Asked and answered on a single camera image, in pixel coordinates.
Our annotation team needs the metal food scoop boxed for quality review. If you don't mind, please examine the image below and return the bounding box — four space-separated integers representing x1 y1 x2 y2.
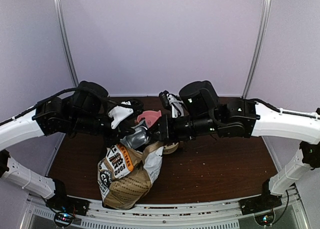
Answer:
120 125 150 150

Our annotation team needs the dog food bag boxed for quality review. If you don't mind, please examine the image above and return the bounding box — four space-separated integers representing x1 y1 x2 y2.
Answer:
97 141 164 210

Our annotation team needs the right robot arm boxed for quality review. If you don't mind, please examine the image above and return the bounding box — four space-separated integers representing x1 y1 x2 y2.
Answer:
149 80 320 210

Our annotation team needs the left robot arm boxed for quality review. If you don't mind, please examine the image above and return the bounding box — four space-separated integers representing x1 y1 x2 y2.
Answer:
0 81 142 211

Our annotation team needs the pink pet bowl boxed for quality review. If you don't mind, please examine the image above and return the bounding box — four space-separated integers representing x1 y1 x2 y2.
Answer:
136 110 162 128

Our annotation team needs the cream pet bowl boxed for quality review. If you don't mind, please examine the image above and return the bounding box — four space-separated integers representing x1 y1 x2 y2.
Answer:
163 142 180 155

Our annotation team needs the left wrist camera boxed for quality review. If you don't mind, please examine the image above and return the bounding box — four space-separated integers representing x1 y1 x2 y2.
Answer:
107 99 144 130

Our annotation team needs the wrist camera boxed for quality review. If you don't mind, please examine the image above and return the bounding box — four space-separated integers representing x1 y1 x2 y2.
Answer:
107 99 144 130
158 90 185 118

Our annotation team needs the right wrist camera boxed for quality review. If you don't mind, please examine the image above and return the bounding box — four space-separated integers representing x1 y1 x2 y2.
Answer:
158 90 185 118

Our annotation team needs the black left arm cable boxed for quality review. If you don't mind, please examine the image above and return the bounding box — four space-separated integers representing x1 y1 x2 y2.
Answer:
0 87 83 126

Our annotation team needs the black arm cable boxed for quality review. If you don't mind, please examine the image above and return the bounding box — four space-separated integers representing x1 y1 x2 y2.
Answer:
0 87 83 126
249 98 320 120

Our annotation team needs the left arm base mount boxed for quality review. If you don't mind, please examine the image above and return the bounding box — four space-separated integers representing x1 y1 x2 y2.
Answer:
45 196 90 216

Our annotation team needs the front aluminium rail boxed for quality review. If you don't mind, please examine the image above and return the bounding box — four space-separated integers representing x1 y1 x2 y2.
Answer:
24 186 308 229

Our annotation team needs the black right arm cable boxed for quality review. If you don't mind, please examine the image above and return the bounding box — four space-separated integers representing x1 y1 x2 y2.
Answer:
249 98 320 120

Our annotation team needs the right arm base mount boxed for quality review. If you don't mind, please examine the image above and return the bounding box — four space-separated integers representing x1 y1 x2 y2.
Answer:
238 195 282 216

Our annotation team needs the left aluminium frame post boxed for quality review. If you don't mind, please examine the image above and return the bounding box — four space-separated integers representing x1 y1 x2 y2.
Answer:
53 0 79 88

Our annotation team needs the aluminium frame post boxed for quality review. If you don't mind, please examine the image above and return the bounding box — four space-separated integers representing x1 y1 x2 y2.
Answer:
53 0 79 88
242 0 272 99

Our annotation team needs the right aluminium frame post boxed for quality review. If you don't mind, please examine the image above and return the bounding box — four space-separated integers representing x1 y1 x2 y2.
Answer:
242 0 272 99

